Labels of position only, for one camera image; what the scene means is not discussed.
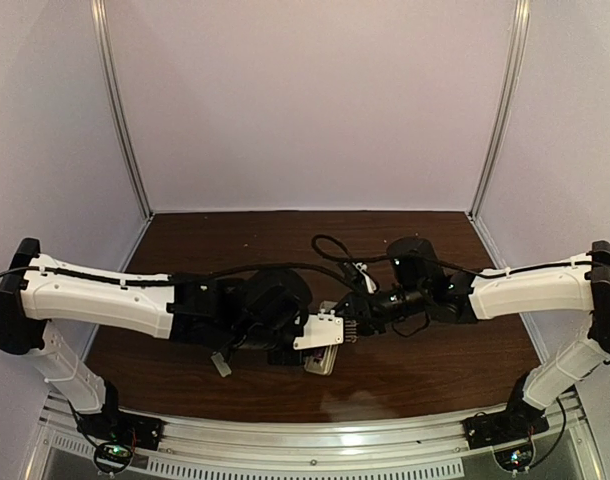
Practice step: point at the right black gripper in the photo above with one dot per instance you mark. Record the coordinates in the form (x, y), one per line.
(357, 308)

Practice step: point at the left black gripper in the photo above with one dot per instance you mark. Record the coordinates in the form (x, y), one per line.
(283, 356)

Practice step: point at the purple AAA battery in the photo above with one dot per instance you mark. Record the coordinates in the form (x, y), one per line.
(318, 355)

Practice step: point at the grey battery cover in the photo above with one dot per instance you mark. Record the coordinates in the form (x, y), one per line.
(221, 364)

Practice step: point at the white remote control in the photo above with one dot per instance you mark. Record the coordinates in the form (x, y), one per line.
(324, 368)

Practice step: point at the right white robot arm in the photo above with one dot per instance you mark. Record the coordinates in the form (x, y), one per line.
(448, 293)

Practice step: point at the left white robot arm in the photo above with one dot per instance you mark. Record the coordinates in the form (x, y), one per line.
(37, 289)

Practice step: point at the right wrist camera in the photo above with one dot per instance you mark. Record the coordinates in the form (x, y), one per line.
(357, 274)

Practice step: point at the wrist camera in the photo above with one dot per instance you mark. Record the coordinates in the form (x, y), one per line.
(357, 274)
(325, 328)

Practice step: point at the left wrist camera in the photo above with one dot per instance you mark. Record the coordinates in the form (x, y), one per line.
(325, 328)

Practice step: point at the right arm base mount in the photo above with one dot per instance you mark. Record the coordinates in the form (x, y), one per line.
(511, 438)

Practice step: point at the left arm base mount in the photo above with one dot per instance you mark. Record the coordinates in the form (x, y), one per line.
(114, 441)

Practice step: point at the right aluminium frame post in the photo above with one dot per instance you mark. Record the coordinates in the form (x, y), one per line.
(514, 62)

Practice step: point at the aluminium frame post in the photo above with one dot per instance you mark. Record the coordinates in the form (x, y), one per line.
(514, 62)
(103, 37)

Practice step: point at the left aluminium frame post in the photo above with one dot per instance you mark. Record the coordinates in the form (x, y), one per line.
(103, 37)

